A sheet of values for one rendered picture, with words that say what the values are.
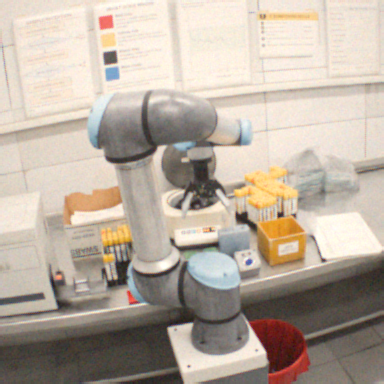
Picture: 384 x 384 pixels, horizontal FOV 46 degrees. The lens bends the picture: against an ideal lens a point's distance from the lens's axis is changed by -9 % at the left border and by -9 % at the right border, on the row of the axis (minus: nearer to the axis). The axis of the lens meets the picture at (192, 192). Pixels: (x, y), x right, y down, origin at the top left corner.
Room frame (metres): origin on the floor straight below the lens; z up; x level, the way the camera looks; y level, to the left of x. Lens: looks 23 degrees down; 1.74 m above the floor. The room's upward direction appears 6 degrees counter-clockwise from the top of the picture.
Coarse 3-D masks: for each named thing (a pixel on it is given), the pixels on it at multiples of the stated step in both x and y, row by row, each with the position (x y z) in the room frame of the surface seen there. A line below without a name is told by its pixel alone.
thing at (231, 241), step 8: (224, 232) 1.41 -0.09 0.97; (232, 232) 1.41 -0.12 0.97; (240, 232) 1.41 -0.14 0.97; (248, 232) 1.41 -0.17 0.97; (224, 240) 1.40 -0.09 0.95; (232, 240) 1.40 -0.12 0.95; (240, 240) 1.41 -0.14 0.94; (248, 240) 1.41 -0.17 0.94; (224, 248) 1.40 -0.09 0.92; (232, 248) 1.40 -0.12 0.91; (240, 248) 1.41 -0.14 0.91; (248, 248) 1.41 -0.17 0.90; (232, 256) 1.40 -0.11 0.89
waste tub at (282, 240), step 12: (288, 216) 1.47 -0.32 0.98; (264, 228) 1.46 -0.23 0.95; (276, 228) 1.46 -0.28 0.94; (288, 228) 1.47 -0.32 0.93; (300, 228) 1.39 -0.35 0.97; (264, 240) 1.38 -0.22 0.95; (276, 240) 1.33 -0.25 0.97; (288, 240) 1.34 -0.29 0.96; (300, 240) 1.34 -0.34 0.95; (264, 252) 1.38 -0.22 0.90; (276, 252) 1.33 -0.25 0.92; (288, 252) 1.34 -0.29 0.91; (300, 252) 1.34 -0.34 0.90; (276, 264) 1.33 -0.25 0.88
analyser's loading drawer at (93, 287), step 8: (88, 280) 1.23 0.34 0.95; (104, 280) 1.24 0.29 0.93; (56, 288) 1.24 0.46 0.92; (64, 288) 1.24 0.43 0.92; (72, 288) 1.24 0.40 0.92; (80, 288) 1.23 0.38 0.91; (88, 288) 1.22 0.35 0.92; (96, 288) 1.23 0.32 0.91; (104, 288) 1.23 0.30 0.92; (56, 296) 1.20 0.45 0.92; (64, 296) 1.19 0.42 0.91; (72, 296) 1.20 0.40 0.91; (80, 296) 1.20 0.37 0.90
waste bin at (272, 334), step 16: (256, 320) 1.58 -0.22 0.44; (272, 320) 1.57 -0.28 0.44; (256, 336) 1.56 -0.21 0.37; (272, 336) 1.55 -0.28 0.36; (288, 336) 1.50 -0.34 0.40; (272, 352) 1.53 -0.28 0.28; (288, 352) 1.48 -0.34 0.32; (304, 352) 1.34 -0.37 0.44; (272, 368) 1.51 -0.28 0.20; (288, 368) 1.26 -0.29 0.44; (304, 368) 1.33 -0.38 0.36
